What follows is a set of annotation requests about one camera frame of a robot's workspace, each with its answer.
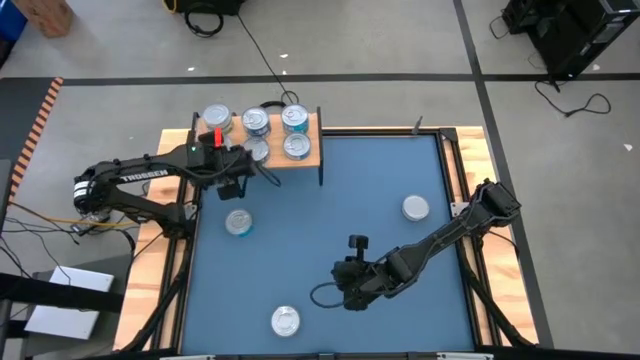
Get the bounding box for white flat board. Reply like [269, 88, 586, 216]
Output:
[23, 265, 115, 341]

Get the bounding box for black beam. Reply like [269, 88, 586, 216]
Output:
[0, 272, 125, 314]

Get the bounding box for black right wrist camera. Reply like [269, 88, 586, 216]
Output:
[348, 233, 370, 261]

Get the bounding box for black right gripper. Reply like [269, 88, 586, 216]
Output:
[330, 257, 396, 312]

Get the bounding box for large black computer tower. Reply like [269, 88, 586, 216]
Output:
[527, 0, 640, 81]

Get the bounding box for blue plastic bin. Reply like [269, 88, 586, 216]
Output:
[0, 0, 29, 44]

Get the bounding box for brown cardboard box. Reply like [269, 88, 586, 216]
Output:
[12, 0, 75, 39]

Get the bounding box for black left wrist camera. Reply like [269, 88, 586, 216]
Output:
[217, 180, 244, 202]

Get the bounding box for coiled black cable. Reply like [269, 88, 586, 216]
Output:
[183, 8, 225, 39]

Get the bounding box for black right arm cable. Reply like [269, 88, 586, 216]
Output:
[308, 280, 351, 310]

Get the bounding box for long black floor cable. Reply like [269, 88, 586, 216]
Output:
[234, 12, 301, 109]

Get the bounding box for black mat orange hazard stripes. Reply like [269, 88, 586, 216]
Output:
[0, 76, 65, 201]

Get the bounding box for blue table mat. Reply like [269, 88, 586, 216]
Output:
[180, 133, 475, 354]

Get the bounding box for wooden shelf black frame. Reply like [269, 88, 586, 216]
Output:
[187, 102, 325, 187]

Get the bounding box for teal label tuna can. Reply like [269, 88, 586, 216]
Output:
[280, 103, 311, 135]
[282, 132, 312, 162]
[224, 208, 254, 238]

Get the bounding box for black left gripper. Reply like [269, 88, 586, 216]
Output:
[199, 142, 282, 189]

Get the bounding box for black floor cable loop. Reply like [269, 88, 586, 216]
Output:
[533, 79, 612, 119]

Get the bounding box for dark blue label tuna can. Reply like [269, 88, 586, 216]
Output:
[244, 137, 272, 165]
[241, 106, 272, 138]
[270, 305, 302, 338]

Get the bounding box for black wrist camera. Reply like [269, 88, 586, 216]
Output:
[348, 233, 370, 261]
[217, 180, 244, 202]

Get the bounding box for green label tuna can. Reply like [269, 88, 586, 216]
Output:
[202, 102, 234, 134]
[401, 194, 431, 223]

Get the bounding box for yellow floor cable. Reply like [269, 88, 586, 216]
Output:
[9, 202, 144, 227]

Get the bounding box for black metal rig frame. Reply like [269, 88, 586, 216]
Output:
[117, 125, 539, 360]

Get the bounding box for black equipment case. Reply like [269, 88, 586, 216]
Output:
[177, 0, 247, 15]

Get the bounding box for small black computer tower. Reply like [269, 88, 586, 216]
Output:
[502, 0, 541, 35]

